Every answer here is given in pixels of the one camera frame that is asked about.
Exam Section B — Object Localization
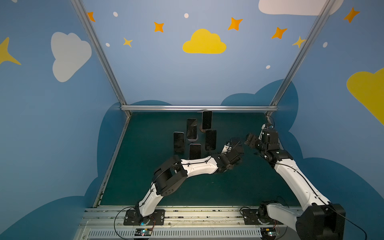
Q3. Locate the right controller board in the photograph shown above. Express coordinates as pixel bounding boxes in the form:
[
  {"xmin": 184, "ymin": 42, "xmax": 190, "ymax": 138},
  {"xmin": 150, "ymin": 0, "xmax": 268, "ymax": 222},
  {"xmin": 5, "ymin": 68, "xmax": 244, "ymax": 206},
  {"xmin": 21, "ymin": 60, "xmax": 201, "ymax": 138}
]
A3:
[{"xmin": 260, "ymin": 228, "xmax": 277, "ymax": 240}]

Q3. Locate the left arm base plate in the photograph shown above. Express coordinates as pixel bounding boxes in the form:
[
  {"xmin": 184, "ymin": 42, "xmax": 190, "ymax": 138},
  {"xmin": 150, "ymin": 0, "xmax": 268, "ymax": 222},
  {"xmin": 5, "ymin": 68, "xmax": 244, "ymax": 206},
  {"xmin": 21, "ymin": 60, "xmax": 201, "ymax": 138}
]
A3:
[{"xmin": 123, "ymin": 209, "xmax": 165, "ymax": 226}]

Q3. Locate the grey round rear stand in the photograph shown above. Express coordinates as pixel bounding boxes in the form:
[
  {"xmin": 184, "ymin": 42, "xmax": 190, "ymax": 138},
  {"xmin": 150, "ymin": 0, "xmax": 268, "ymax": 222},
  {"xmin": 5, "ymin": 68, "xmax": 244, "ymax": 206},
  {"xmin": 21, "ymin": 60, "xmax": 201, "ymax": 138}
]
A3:
[{"xmin": 187, "ymin": 135, "xmax": 199, "ymax": 142}]

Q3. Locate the aluminium right corner post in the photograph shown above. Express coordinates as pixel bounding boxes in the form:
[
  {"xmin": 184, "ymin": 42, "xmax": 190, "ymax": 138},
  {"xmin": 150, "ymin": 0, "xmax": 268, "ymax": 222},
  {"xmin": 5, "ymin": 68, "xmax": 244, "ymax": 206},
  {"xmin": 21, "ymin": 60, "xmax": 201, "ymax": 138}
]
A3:
[{"xmin": 265, "ymin": 0, "xmax": 336, "ymax": 117}]

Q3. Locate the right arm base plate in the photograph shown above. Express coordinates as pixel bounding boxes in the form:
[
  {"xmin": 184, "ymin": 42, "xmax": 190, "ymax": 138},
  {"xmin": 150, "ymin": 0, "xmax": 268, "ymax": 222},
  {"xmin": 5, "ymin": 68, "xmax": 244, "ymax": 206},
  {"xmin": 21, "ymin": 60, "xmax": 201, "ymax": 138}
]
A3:
[{"xmin": 240, "ymin": 208, "xmax": 281, "ymax": 226}]

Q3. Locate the black phone rear left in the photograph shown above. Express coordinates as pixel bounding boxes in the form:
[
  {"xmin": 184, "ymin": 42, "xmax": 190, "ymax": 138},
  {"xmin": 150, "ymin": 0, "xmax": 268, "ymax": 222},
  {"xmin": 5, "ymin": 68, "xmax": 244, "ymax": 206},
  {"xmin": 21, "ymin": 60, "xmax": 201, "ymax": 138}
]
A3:
[{"xmin": 187, "ymin": 118, "xmax": 198, "ymax": 136}]

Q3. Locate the black phone on wooden stand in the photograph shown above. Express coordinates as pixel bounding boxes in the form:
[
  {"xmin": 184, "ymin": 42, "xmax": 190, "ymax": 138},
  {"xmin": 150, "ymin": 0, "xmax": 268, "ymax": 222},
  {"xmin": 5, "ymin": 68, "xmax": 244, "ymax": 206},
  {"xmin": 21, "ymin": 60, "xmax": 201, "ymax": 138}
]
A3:
[{"xmin": 201, "ymin": 111, "xmax": 213, "ymax": 131}]

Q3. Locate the phone with light green edge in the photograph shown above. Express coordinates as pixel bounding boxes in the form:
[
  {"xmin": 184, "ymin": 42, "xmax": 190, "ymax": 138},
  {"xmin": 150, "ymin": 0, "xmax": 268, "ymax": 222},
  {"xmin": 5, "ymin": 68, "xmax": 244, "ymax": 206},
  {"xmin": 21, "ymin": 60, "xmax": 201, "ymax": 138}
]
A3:
[{"xmin": 173, "ymin": 132, "xmax": 185, "ymax": 154}]

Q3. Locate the aluminium back frame rail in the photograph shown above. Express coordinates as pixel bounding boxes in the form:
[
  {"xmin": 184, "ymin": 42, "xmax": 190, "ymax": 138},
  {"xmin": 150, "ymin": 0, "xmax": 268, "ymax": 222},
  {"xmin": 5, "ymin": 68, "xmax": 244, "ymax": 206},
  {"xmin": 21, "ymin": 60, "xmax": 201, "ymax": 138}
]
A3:
[{"xmin": 121, "ymin": 105, "xmax": 278, "ymax": 112}]

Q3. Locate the aluminium left corner post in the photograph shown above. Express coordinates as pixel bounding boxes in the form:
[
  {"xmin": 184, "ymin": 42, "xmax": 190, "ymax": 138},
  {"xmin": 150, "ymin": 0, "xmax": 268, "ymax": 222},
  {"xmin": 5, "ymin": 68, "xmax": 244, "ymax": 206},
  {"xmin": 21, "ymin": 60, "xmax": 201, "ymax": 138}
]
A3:
[{"xmin": 71, "ymin": 0, "xmax": 127, "ymax": 107}]

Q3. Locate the left controller board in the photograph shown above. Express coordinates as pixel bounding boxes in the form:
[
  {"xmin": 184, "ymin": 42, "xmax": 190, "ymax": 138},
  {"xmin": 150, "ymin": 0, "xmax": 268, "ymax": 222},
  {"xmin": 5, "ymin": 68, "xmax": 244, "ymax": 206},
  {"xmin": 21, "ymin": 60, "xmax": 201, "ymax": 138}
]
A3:
[{"xmin": 135, "ymin": 228, "xmax": 153, "ymax": 237}]

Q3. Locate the controller board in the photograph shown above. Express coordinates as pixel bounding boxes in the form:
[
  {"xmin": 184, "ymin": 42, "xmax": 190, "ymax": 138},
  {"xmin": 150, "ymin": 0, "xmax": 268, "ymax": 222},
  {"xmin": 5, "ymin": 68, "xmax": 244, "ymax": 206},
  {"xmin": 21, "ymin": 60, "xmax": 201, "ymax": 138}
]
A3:
[
  {"xmin": 135, "ymin": 228, "xmax": 153, "ymax": 237},
  {"xmin": 260, "ymin": 228, "xmax": 277, "ymax": 240}
]

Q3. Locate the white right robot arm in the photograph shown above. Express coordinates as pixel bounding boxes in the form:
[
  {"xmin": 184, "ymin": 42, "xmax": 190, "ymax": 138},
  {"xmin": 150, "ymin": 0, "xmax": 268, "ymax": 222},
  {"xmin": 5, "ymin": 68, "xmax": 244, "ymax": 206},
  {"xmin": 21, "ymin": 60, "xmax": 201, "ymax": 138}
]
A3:
[{"xmin": 245, "ymin": 129, "xmax": 346, "ymax": 240}]

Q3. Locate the aluminium corner post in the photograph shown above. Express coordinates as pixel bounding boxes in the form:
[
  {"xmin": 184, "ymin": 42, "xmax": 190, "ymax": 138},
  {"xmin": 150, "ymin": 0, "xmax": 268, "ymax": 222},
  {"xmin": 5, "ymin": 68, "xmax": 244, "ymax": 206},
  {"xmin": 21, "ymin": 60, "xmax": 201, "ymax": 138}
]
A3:
[
  {"xmin": 265, "ymin": 0, "xmax": 336, "ymax": 117},
  {"xmin": 71, "ymin": 0, "xmax": 127, "ymax": 107}
]

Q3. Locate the black phone on grey stand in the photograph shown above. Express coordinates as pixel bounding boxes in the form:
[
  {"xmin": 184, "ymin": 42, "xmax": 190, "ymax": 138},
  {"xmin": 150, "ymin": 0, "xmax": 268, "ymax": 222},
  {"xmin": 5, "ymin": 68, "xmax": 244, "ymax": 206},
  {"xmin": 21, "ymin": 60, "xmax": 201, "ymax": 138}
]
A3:
[{"xmin": 205, "ymin": 130, "xmax": 217, "ymax": 151}]

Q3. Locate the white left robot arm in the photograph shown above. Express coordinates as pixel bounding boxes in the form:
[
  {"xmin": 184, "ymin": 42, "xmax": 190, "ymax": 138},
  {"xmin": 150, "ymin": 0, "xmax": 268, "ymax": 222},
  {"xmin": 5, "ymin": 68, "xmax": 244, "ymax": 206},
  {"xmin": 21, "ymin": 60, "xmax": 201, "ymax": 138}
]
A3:
[{"xmin": 135, "ymin": 145, "xmax": 242, "ymax": 219}]

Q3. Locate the purple phone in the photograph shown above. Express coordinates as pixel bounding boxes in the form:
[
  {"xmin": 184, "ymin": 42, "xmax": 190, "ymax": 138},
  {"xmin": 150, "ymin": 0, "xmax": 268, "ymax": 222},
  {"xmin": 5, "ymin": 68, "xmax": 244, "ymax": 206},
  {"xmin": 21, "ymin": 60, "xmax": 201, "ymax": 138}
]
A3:
[{"xmin": 189, "ymin": 144, "xmax": 202, "ymax": 160}]

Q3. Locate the aluminium front rail bed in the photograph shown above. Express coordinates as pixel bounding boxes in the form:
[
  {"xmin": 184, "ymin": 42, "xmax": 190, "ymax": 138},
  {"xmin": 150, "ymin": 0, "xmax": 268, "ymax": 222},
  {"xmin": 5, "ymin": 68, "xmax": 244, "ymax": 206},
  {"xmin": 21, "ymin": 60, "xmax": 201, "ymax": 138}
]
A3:
[{"xmin": 74, "ymin": 206, "xmax": 299, "ymax": 240}]

